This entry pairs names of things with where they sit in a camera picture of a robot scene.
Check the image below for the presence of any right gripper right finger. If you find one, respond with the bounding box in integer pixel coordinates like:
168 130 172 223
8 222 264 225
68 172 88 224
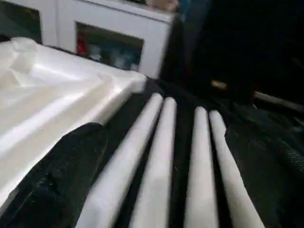
225 124 304 228

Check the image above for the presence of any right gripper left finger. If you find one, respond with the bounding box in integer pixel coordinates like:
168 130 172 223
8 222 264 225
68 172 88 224
0 123 109 228

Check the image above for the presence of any white plastic table leg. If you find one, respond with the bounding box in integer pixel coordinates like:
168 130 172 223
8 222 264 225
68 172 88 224
76 93 164 228
129 97 177 228
208 110 266 228
184 106 220 228

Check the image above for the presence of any white plastic table top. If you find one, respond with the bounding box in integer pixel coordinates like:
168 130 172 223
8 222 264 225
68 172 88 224
0 37 148 209

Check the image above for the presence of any small gold label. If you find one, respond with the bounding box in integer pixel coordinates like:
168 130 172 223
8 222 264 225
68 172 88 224
211 80 228 90

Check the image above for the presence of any black plastic mat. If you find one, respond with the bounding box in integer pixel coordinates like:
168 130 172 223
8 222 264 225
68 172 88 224
102 78 304 228

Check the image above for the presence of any small red bottle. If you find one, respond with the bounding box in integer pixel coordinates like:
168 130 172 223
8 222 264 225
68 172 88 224
76 36 89 57

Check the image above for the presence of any white glass-door cabinet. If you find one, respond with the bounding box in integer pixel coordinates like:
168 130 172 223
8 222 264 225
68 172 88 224
0 0 179 79

